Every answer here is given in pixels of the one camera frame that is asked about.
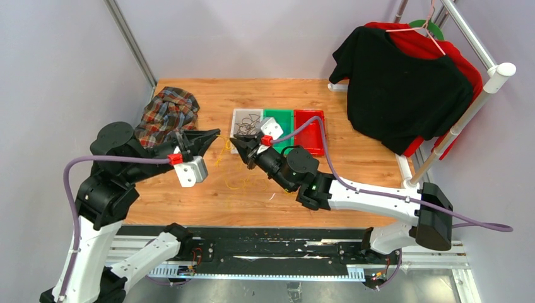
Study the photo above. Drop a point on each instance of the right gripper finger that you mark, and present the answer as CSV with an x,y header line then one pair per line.
x,y
240,145
252,153

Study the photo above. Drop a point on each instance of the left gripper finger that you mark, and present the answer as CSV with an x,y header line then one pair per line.
x,y
190,134
202,142

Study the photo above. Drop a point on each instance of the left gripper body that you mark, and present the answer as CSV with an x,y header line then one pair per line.
x,y
178,142

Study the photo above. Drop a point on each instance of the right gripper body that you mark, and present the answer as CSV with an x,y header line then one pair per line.
x,y
270,161

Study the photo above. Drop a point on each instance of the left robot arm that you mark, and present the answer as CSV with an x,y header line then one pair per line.
x,y
101,188

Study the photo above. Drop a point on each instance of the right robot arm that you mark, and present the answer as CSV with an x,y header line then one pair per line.
x,y
419,221

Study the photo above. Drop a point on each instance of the white plastic bin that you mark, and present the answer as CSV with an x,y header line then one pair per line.
x,y
245,121

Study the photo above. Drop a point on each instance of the red plastic bin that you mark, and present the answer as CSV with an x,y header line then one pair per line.
x,y
310,137

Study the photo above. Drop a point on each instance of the plaid flannel shirt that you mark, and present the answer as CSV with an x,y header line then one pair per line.
x,y
170,111

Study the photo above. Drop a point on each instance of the green plastic bin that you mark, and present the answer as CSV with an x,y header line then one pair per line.
x,y
285,118

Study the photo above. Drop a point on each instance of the black t-shirt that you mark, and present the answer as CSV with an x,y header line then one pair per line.
x,y
399,98

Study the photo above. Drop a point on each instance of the red t-shirt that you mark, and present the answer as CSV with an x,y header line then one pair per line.
x,y
416,45

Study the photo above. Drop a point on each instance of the pink clothes hanger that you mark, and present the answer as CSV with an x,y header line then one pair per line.
x,y
424,27

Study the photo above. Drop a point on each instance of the green clothes hanger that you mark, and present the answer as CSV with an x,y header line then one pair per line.
x,y
434,30

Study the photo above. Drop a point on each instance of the white clothes rack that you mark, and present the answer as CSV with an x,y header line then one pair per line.
x,y
498,75

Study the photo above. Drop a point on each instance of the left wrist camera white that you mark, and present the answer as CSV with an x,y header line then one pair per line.
x,y
191,173

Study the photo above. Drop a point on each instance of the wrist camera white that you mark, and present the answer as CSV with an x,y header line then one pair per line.
x,y
270,130
191,173

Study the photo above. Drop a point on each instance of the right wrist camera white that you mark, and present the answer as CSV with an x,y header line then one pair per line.
x,y
270,130

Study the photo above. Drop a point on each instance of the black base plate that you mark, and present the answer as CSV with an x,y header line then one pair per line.
x,y
279,251

